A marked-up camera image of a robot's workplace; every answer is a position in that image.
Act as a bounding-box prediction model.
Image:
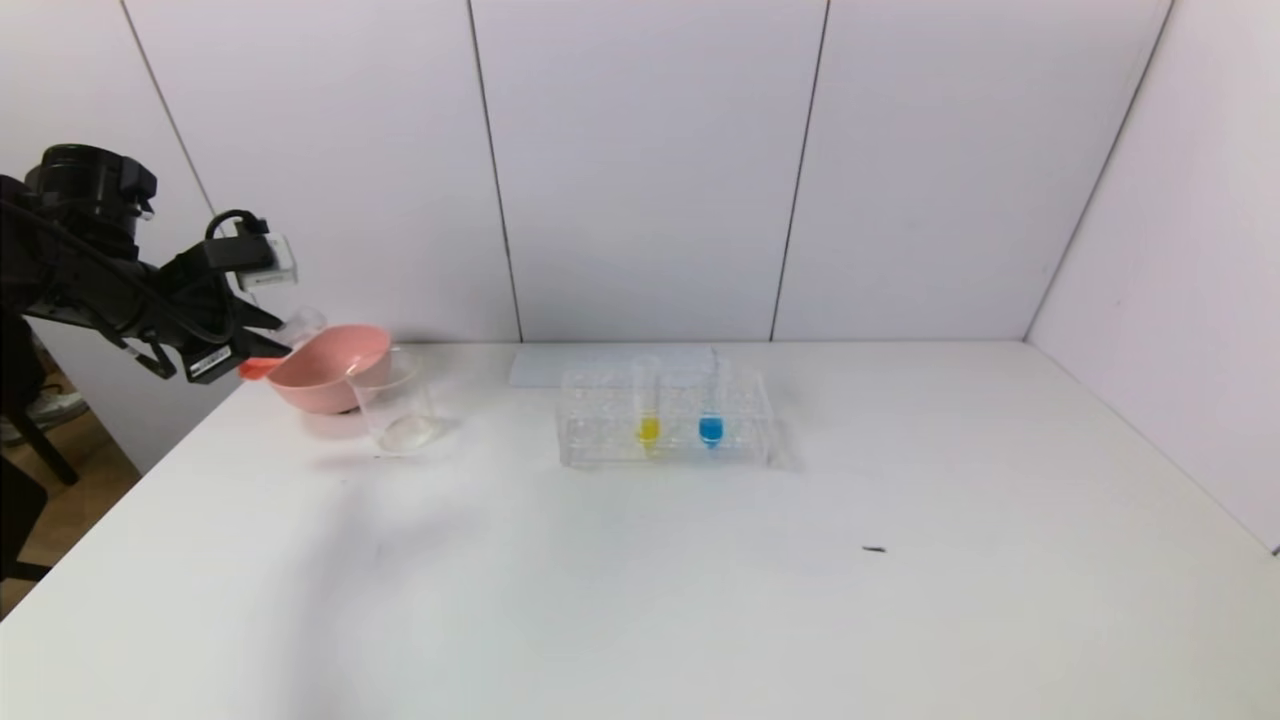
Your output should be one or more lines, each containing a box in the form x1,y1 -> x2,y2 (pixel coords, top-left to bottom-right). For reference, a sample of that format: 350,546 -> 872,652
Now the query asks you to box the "thin black camera cable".
204,209 -> 271,247

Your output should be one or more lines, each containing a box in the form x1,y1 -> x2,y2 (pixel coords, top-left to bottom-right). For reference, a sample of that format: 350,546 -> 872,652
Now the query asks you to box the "white paper sheet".
509,345 -> 717,390

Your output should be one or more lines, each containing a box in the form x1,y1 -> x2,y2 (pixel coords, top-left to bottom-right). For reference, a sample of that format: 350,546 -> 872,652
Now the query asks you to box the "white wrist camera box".
235,233 -> 299,294

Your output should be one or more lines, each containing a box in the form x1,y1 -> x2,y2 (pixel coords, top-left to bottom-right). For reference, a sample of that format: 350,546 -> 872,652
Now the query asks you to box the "test tube with blue pigment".
697,347 -> 726,450

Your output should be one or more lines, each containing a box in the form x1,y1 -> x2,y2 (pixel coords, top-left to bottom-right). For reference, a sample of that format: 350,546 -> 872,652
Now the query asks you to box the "clear glass beaker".
346,347 -> 442,459

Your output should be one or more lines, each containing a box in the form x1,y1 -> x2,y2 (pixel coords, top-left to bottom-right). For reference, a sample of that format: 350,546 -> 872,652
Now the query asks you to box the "pink plastic bowl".
264,324 -> 394,416

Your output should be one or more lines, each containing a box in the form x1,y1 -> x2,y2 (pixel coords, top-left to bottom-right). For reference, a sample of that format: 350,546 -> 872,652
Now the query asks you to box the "clear acrylic test tube rack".
556,366 -> 774,470

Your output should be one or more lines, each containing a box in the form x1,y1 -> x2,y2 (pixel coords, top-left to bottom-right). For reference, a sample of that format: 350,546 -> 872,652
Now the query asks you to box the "test tube with yellow pigment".
630,355 -> 663,449

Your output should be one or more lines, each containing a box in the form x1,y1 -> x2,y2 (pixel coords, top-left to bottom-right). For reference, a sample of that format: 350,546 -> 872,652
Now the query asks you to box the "test tube with red pigment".
237,307 -> 329,382

